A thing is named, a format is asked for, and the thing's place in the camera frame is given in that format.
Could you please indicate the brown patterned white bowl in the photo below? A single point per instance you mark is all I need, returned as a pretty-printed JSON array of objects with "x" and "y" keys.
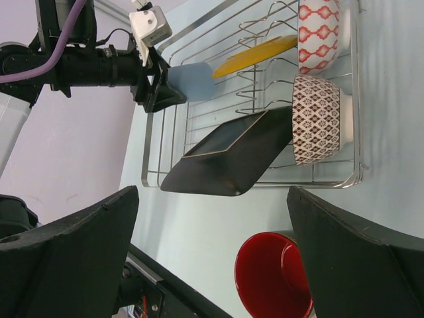
[{"x": 322, "y": 119}]

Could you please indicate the light blue cup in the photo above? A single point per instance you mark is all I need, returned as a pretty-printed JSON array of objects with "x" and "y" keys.
[{"x": 195, "y": 81}]

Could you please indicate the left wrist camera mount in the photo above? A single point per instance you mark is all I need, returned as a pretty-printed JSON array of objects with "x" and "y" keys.
[{"x": 149, "y": 27}]

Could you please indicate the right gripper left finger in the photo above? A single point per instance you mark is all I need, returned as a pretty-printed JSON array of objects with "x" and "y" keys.
[{"x": 71, "y": 267}]

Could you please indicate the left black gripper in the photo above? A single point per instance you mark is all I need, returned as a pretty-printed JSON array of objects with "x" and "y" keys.
[{"x": 153, "y": 90}]

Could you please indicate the blue patterned bowl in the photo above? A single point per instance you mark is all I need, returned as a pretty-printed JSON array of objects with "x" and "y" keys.
[{"x": 323, "y": 29}]

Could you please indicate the yellow round patterned plate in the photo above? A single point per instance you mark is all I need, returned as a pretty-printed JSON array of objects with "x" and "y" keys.
[{"x": 256, "y": 54}]

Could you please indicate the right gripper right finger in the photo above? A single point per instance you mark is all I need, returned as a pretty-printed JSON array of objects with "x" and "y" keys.
[{"x": 354, "y": 266}]

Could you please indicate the black mug red rim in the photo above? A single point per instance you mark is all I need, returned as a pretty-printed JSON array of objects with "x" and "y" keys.
[{"x": 270, "y": 278}]

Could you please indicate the black square floral plate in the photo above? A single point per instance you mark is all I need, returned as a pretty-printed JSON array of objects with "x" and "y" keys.
[{"x": 233, "y": 157}]

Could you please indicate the metal wire dish rack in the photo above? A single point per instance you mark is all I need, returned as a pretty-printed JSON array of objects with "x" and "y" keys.
[{"x": 223, "y": 29}]

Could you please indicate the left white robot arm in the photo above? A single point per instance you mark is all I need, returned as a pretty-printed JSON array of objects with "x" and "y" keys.
[{"x": 67, "y": 99}]

